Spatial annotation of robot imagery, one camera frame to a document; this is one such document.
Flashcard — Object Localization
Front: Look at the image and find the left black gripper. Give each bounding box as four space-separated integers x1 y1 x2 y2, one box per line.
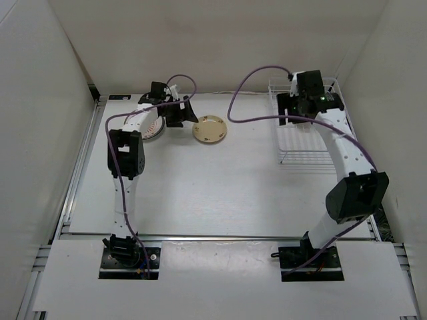
161 95 198 127

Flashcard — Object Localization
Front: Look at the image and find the white plate orange sunburst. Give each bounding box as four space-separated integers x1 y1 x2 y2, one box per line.
142 117 165 140

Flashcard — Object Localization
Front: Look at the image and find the beige plate front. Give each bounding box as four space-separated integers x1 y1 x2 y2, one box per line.
192 115 228 144

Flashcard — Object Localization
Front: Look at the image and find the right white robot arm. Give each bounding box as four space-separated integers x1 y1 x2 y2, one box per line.
278 70 389 267

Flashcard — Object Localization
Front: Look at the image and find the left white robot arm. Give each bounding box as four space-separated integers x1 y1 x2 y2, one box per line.
103 81 198 267

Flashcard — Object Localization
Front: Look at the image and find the white front cover board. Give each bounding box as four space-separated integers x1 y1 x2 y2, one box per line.
33 240 417 319

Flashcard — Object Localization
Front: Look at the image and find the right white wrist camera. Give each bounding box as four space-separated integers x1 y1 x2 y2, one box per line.
288 71 302 97

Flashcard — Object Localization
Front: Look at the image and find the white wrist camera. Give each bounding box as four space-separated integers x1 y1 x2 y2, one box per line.
165 85 180 100
288 71 302 97

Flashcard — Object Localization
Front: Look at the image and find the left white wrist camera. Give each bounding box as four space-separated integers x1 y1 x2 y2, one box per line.
165 85 180 100

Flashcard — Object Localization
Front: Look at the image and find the white wire dish rack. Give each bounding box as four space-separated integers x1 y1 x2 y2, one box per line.
268 76 344 174

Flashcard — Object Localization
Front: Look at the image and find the aluminium frame rail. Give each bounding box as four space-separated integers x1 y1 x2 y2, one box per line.
59 233 380 243

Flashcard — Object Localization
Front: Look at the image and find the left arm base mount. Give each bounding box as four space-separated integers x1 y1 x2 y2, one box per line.
98 247 161 281

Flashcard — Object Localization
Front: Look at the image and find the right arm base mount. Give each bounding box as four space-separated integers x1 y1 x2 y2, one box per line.
270 246 344 283

